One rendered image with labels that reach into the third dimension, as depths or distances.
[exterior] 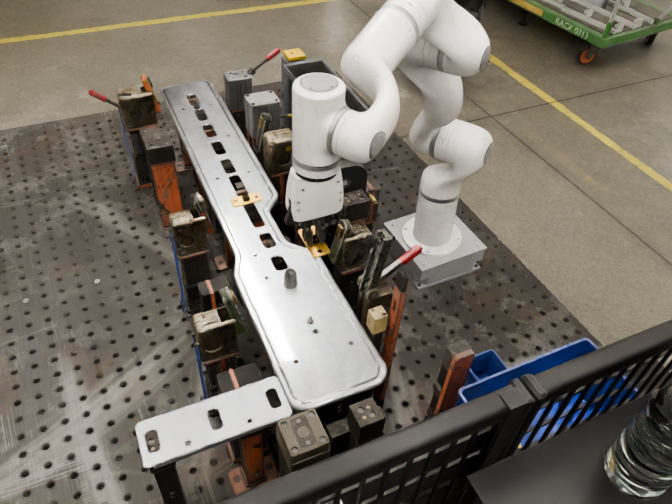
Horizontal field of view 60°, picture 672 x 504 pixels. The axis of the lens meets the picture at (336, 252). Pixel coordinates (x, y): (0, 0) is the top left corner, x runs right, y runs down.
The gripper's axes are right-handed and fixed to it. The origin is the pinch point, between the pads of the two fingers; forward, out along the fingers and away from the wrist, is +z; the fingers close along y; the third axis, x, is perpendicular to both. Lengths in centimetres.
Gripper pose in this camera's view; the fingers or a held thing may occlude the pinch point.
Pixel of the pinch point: (314, 232)
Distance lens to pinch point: 111.9
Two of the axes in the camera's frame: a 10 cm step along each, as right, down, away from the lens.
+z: -0.5, 7.2, 6.9
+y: -9.1, 2.6, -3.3
